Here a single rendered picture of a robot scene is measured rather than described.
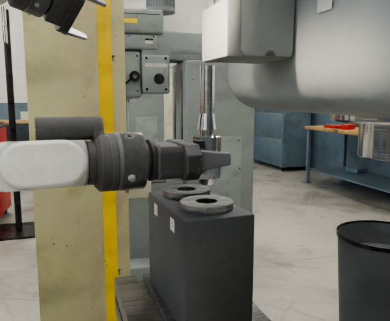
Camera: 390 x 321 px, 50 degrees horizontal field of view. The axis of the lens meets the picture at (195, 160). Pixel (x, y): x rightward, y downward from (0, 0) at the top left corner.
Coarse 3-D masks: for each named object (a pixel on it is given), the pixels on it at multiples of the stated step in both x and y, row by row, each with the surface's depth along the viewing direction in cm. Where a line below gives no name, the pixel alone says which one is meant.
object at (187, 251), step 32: (160, 192) 83; (192, 192) 77; (160, 224) 77; (192, 224) 64; (224, 224) 66; (160, 256) 78; (192, 256) 65; (224, 256) 67; (160, 288) 79; (192, 288) 66; (224, 288) 68; (192, 320) 66; (224, 320) 68
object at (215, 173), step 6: (198, 144) 68; (204, 144) 67; (210, 144) 67; (216, 144) 68; (210, 150) 67; (216, 150) 68; (216, 168) 68; (204, 174) 68; (210, 174) 68; (216, 174) 68
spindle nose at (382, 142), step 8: (360, 128) 28; (368, 128) 27; (376, 128) 27; (384, 128) 26; (360, 136) 28; (368, 136) 27; (376, 136) 27; (384, 136) 26; (360, 144) 28; (368, 144) 27; (376, 144) 27; (384, 144) 26; (360, 152) 28; (368, 152) 27; (376, 152) 27; (384, 152) 26; (384, 160) 26
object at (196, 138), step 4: (192, 136) 69; (196, 136) 68; (200, 136) 67; (204, 136) 67; (208, 136) 67; (212, 136) 67; (216, 136) 68; (220, 136) 69; (192, 140) 69; (196, 140) 68; (200, 140) 67; (204, 140) 67; (208, 140) 67; (212, 140) 67; (216, 140) 68; (220, 140) 69
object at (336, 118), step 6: (330, 114) 28; (336, 120) 27; (342, 120) 27; (348, 120) 26; (354, 120) 26; (360, 120) 25; (366, 120) 25; (372, 120) 25; (378, 120) 24; (384, 120) 24
